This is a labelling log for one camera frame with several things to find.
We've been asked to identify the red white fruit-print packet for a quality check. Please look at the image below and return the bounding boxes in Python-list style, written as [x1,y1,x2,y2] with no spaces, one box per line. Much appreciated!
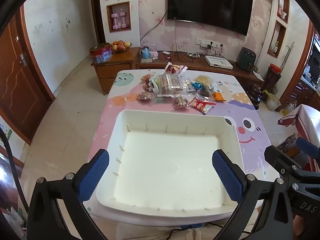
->
[164,64,188,75]

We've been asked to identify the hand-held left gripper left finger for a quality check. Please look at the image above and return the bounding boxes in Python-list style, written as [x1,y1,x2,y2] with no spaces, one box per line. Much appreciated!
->
[26,149,110,240]

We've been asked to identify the white wall outlets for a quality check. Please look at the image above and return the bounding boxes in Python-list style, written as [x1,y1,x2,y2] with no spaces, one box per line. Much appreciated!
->
[196,38,224,49]

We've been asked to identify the black cables on cabinet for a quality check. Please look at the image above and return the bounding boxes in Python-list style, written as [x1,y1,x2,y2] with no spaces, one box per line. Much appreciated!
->
[174,51,200,62]

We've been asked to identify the dark cylinder with red lid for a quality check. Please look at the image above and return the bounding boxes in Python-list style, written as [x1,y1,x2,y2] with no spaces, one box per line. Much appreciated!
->
[262,64,282,93]

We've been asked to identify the cartoon printed tablecloth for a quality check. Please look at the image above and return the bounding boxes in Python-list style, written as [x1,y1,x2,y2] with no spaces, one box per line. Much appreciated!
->
[82,69,280,228]

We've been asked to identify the brown ceramic jar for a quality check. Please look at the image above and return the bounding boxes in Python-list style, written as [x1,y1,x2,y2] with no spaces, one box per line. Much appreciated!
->
[247,84,263,110]

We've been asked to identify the orange cracker packet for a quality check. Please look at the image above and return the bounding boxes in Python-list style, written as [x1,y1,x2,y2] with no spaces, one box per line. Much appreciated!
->
[210,87,227,102]

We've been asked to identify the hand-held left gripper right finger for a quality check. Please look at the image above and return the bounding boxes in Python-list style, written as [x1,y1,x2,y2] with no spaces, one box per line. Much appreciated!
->
[212,149,294,240]

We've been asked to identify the red tin box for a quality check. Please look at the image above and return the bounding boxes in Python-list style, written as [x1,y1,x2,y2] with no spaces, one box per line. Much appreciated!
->
[89,43,112,64]

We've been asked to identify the black television cable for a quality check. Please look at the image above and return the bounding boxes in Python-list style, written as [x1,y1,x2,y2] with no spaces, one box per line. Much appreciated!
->
[140,10,168,48]

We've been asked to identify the black flat television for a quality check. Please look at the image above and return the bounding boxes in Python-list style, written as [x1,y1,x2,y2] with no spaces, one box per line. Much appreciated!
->
[167,0,253,36]

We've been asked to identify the small wooden side cabinet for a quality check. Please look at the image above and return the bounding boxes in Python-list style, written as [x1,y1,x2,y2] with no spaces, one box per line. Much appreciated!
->
[91,47,140,95]

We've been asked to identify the white plastic jug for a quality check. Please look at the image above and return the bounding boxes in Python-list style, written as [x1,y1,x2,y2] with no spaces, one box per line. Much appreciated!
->
[262,90,282,112]

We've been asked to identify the white set-top box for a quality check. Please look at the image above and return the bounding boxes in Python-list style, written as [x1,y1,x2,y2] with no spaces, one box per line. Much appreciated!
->
[204,55,233,70]

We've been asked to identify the chocolate brownie packet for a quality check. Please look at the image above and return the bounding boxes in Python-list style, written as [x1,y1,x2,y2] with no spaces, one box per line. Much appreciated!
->
[196,90,213,100]

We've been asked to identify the large clear brown-print packet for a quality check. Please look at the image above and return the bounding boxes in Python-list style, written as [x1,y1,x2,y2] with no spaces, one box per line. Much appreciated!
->
[156,74,197,97]

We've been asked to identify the white red-trimmed cloth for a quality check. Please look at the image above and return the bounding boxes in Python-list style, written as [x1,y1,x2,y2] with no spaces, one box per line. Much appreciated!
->
[277,104,320,173]

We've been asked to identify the brown wooden door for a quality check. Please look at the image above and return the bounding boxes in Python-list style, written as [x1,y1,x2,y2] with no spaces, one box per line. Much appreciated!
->
[0,11,54,145]

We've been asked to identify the round rice cracker packet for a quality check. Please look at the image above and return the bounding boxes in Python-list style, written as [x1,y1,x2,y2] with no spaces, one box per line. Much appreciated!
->
[194,75,215,88]

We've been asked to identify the white plastic storage bin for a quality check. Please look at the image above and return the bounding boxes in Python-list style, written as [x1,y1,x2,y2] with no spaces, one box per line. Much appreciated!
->
[96,109,245,218]

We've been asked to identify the dark green air fryer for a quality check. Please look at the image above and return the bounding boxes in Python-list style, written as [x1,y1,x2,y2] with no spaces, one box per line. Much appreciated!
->
[236,47,257,72]

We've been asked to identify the clear nut packet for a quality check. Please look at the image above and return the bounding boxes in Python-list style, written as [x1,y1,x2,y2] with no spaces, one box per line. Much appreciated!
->
[136,92,153,102]
[173,97,189,108]

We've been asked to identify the fruit bowl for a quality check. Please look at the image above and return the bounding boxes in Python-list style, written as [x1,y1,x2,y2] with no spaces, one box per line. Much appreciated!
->
[110,40,132,53]

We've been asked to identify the red cookie packet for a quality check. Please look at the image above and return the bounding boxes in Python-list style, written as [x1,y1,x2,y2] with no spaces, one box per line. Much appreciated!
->
[191,99,216,115]

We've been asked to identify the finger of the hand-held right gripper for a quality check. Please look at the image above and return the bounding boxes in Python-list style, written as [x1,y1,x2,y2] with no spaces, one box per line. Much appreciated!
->
[296,137,320,158]
[264,145,303,180]

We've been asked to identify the dark red snack packet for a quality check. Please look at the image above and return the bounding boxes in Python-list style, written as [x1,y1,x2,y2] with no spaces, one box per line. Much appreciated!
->
[145,79,159,92]

